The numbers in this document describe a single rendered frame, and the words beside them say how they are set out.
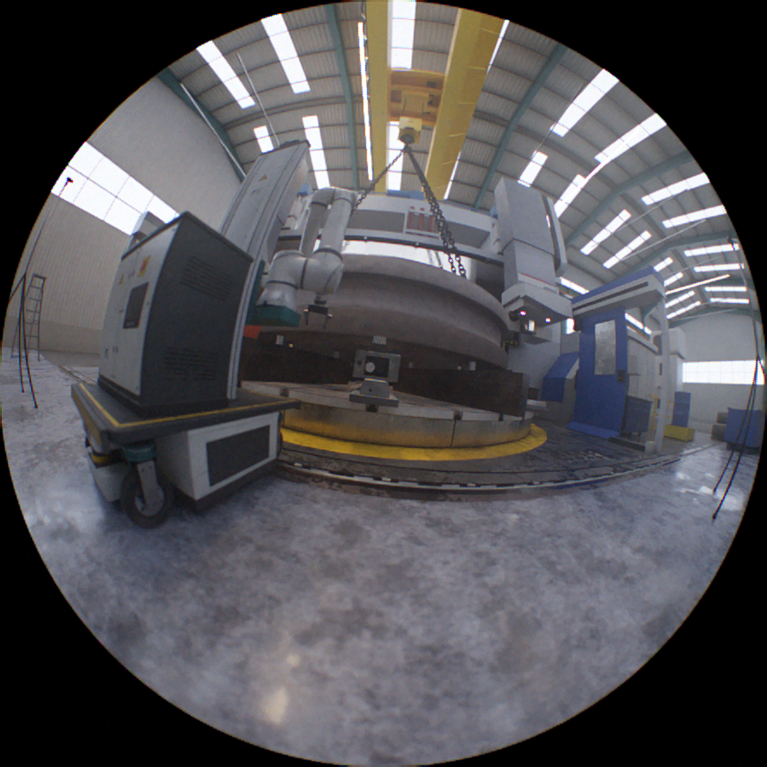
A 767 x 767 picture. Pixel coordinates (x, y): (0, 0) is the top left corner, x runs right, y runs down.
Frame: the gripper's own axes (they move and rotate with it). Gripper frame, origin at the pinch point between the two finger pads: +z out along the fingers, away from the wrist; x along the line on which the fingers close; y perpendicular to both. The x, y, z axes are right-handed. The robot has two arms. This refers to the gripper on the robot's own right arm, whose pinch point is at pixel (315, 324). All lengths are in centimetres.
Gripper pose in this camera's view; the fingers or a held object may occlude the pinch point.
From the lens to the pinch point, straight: 160.1
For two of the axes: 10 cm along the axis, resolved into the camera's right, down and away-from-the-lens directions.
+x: 9.7, 2.4, 0.5
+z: -2.4, 8.8, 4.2
